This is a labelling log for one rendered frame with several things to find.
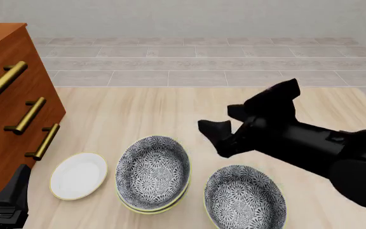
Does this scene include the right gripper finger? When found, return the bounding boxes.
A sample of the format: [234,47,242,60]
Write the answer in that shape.
[198,118,233,147]
[227,104,257,122]

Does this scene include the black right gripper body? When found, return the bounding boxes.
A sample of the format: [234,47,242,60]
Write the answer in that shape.
[216,115,268,158]

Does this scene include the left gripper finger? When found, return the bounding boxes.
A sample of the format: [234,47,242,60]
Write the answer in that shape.
[0,163,32,211]

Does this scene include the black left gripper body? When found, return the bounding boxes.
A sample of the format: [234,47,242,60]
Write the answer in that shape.
[0,205,29,229]

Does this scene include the black white patterned bowl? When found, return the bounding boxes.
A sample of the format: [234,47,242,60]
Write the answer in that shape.
[115,135,192,211]
[204,164,288,229]
[116,184,191,215]

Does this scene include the white plate with yellow rim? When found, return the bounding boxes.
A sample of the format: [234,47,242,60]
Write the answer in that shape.
[49,151,109,201]

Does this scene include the brown wooden cabinet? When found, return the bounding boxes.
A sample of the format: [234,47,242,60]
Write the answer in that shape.
[0,22,67,212]

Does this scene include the long brass drawer handle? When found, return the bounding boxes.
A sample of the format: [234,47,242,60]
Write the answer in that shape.
[0,60,29,100]
[4,96,47,135]
[24,123,61,162]

